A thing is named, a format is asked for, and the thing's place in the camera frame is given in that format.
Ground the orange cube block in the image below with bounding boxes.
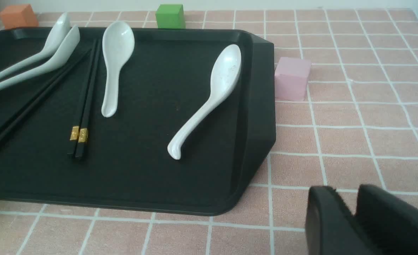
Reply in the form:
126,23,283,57
0,4,39,29

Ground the pink cube block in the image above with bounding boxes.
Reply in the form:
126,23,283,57
275,57,312,101

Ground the black plastic tray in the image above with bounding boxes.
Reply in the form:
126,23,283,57
0,28,276,216

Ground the white ceramic spoon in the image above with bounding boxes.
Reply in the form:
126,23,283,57
101,21,135,118
0,25,80,91
167,45,242,160
0,12,71,80

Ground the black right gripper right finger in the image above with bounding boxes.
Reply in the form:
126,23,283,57
356,184,418,255

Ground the black chopstick gold band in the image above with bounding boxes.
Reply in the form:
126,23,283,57
0,63,79,131
67,39,98,158
0,50,89,144
74,38,102,160

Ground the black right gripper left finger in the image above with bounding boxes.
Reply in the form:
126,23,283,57
305,186,376,255

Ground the green cube block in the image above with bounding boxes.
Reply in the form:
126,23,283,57
155,4,186,29

